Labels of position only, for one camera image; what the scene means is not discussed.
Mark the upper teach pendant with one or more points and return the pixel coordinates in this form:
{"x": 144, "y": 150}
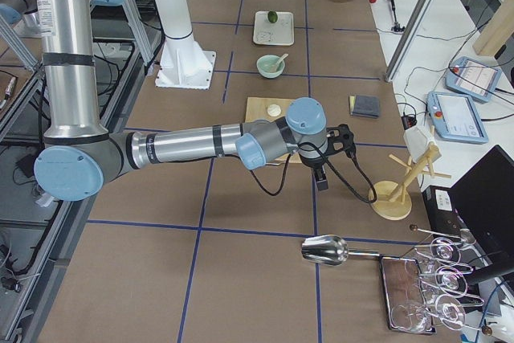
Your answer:
{"x": 473, "y": 78}

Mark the green ceramic bowl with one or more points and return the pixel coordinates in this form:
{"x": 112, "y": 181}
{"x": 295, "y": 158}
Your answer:
{"x": 266, "y": 66}

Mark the lower teach pendant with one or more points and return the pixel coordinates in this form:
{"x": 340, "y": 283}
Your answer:
{"x": 456, "y": 118}

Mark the metal scoop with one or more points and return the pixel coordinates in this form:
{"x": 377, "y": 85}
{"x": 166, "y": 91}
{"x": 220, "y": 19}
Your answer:
{"x": 332, "y": 250}

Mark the black monitor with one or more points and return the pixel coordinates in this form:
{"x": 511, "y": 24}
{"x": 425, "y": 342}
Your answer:
{"x": 483, "y": 198}

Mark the green avocado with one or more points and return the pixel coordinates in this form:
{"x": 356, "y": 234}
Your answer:
{"x": 272, "y": 17}

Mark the black glass rack tray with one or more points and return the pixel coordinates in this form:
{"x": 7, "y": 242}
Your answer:
{"x": 400, "y": 282}

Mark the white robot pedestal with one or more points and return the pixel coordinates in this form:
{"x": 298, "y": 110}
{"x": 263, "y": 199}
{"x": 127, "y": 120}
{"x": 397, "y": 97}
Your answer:
{"x": 184, "y": 64}

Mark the white steamed bun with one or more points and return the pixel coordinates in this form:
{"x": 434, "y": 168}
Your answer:
{"x": 274, "y": 110}

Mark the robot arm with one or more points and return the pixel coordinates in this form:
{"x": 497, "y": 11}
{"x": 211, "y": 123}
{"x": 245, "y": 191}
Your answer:
{"x": 81, "y": 155}

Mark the white ceramic spoon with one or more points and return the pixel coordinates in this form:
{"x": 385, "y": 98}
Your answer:
{"x": 278, "y": 62}

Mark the wooden mug tree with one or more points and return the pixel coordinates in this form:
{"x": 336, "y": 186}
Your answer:
{"x": 393, "y": 201}

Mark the white bear tray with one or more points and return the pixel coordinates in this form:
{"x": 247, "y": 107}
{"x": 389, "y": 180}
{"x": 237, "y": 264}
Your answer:
{"x": 279, "y": 33}

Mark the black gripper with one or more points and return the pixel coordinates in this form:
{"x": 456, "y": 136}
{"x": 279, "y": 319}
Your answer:
{"x": 312, "y": 163}

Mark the clear wine glass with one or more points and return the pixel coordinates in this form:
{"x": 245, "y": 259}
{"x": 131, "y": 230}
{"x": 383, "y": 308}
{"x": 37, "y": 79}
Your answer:
{"x": 411, "y": 317}

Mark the grey folded cloth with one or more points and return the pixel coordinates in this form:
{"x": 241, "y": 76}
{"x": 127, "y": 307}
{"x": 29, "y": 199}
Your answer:
{"x": 366, "y": 106}

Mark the teach pendant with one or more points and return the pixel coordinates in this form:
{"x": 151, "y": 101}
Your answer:
{"x": 473, "y": 78}
{"x": 456, "y": 118}

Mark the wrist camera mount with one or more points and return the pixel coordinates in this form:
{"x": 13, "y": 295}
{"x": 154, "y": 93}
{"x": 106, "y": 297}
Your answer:
{"x": 341, "y": 139}

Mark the wooden cutting board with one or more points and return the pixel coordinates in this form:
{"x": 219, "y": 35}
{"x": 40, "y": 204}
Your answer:
{"x": 257, "y": 108}

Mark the aluminium frame post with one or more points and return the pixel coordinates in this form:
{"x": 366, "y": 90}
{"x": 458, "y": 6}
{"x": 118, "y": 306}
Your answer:
{"x": 407, "y": 39}

